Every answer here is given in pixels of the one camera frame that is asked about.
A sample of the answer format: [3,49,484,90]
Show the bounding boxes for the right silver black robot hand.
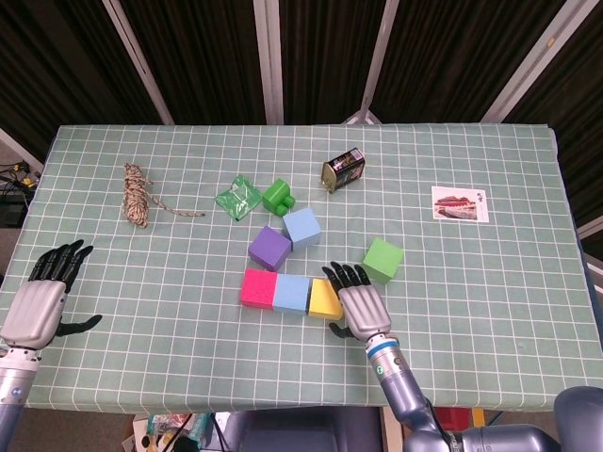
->
[321,261,395,343]

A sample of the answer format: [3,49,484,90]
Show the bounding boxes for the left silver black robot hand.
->
[0,238,104,352]

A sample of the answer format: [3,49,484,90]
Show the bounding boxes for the yellow foam cube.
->
[306,277,345,322]

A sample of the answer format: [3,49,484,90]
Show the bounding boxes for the light blue foam cube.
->
[271,274,312,315]
[281,207,323,252]

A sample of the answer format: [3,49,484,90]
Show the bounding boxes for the pink foam cube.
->
[239,268,279,311]

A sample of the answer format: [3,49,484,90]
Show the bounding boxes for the purple foam cube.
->
[248,225,292,272]

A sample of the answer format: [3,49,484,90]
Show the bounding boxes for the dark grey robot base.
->
[225,408,383,452]

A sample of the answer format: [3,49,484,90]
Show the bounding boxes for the green foam cube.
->
[361,236,405,285]

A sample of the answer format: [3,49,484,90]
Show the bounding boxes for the black equipment box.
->
[0,186,30,228]

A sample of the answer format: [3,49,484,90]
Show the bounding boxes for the green checked tablecloth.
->
[8,122,603,410]

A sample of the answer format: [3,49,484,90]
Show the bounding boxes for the red box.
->
[432,407,472,432]

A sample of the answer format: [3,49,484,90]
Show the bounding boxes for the postcard with red building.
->
[431,185,490,223]

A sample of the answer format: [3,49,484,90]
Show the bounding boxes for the black luncheon meat tin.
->
[321,146,366,194]

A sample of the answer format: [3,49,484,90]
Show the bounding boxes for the green plastic building brick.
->
[261,178,298,218]

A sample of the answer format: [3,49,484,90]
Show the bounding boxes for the green foil sachet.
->
[215,174,263,222]

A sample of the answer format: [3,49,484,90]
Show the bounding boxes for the colourful printed bag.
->
[146,412,214,451]

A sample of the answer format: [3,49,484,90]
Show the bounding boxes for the cables with yellow plugs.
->
[0,162,40,189]

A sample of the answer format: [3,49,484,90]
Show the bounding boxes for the braided rope bundle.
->
[122,162,206,230]

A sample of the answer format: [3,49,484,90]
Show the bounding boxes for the white metal frame post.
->
[482,0,583,123]
[102,0,175,125]
[341,0,401,125]
[0,127,46,173]
[253,0,285,125]
[577,218,603,241]

